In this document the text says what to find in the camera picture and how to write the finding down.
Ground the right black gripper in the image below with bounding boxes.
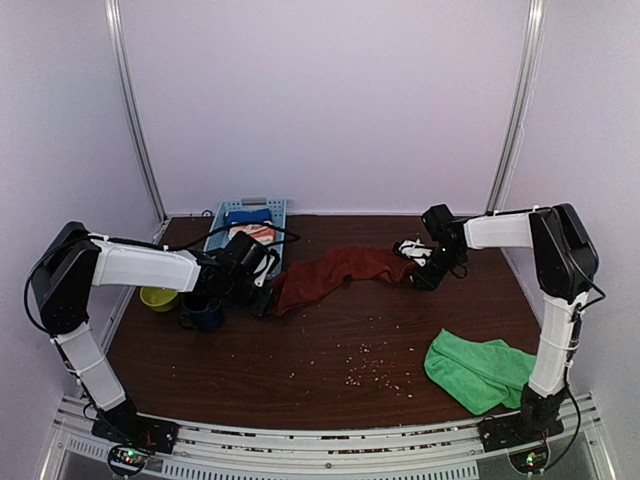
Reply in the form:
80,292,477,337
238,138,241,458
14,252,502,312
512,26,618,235
413,244,465,290

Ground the dark red towel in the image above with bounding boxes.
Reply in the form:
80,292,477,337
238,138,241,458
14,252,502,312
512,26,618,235
269,246,418,317

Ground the green microfiber towel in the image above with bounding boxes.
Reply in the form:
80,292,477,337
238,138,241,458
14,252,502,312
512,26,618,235
424,329,536,416

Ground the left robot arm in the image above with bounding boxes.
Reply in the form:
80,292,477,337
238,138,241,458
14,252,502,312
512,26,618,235
23,221,280,444

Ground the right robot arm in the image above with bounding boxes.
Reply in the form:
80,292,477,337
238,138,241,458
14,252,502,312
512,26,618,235
413,203,599,442

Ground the dark blue mug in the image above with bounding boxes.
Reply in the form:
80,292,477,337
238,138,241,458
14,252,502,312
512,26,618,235
179,294,224,333

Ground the light blue plastic basket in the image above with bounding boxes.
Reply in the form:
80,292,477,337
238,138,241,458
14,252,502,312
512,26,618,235
204,198,286,280

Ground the orange white rolled towel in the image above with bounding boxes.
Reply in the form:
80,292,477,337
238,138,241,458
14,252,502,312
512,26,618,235
228,222,277,245

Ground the blue rolled towel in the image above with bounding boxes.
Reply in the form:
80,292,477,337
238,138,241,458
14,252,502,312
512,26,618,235
223,208,272,226

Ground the yellow green bowl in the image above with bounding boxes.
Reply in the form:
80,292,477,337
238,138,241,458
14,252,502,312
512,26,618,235
139,287,180,313

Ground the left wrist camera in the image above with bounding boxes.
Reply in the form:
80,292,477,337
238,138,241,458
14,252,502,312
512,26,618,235
216,232,280,287

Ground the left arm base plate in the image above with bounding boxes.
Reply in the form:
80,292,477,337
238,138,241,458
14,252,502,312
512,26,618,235
91,416,179,454

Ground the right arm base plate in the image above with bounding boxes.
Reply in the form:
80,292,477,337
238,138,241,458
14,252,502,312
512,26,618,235
477,413,564,453

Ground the aluminium front rail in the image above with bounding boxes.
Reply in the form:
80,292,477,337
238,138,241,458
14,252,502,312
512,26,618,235
39,392,616,480

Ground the right aluminium post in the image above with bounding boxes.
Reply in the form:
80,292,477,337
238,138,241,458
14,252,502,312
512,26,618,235
485,0,547,212

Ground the aluminium post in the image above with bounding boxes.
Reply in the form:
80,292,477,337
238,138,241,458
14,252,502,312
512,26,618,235
104,0,167,222
485,0,547,212

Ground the left aluminium post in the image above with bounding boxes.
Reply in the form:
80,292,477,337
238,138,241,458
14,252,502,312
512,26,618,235
104,0,167,222

